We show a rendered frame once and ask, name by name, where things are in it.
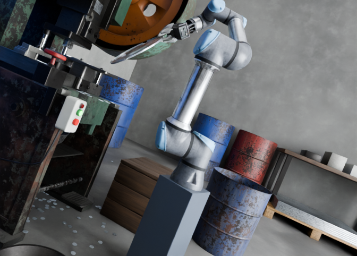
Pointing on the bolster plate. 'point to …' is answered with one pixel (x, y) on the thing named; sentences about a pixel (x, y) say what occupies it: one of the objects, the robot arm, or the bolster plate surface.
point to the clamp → (32, 52)
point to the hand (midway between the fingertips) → (158, 37)
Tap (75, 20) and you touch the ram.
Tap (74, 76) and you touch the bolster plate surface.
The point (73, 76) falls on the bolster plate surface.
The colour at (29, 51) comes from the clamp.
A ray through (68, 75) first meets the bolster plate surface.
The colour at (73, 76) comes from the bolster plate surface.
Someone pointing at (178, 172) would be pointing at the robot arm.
